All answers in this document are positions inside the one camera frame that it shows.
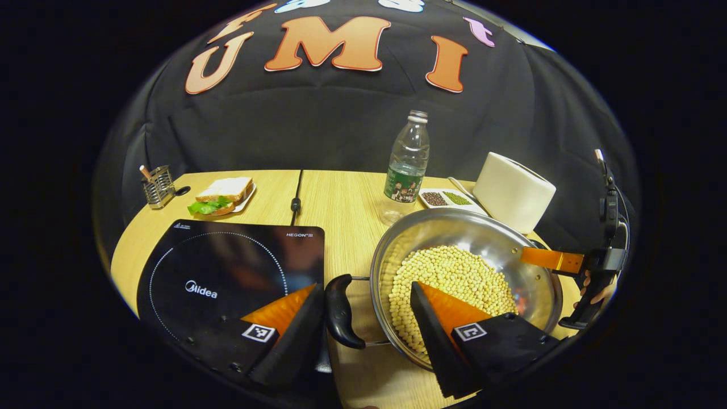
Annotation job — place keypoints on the sandwich with lettuce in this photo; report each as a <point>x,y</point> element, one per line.
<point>224,193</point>

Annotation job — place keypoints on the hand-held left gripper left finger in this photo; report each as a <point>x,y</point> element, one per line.
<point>298,346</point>

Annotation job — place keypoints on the small black oval disc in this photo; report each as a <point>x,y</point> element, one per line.
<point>183,191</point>

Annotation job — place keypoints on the white toaster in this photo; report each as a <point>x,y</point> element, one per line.
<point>511,193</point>

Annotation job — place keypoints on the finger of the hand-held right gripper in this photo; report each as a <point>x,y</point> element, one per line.
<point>554,260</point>

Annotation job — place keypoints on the stainless steel pot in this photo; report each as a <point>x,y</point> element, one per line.
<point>454,230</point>

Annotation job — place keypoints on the black induction cooktop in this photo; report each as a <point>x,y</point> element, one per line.
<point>227,261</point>

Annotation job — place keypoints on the clear plastic water bottle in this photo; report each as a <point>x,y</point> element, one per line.
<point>408,165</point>

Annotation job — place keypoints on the pile of soybeans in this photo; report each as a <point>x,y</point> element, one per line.
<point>454,272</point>

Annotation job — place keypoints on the white divided bean dish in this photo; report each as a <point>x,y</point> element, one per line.
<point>448,199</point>

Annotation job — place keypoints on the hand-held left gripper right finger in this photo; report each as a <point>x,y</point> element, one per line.
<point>440,352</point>

